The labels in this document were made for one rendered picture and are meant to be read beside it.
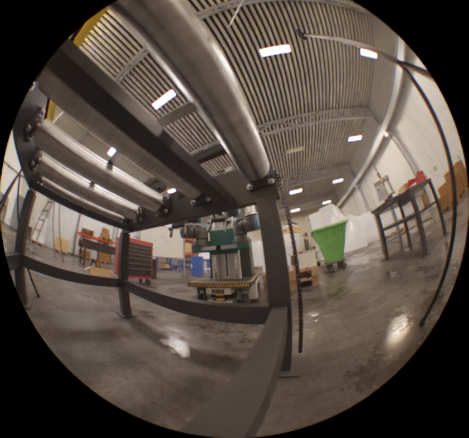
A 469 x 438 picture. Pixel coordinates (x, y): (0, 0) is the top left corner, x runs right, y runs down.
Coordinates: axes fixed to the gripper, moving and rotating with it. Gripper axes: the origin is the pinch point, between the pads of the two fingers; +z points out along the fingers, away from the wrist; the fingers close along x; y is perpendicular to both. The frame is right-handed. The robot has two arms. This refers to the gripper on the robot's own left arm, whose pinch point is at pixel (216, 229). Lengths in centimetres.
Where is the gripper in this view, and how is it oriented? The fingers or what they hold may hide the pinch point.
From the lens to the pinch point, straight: 101.3
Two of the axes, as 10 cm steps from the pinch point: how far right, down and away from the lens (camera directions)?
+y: -3.6, -7.0, -6.2
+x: 9.1, -1.3, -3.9
